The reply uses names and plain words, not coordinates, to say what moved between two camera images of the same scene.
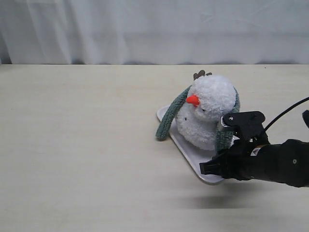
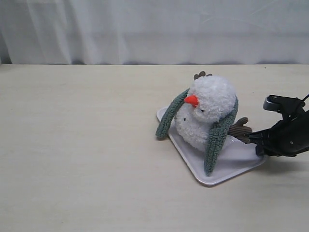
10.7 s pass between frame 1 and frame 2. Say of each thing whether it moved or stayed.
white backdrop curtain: stayed
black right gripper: moved
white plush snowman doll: stayed
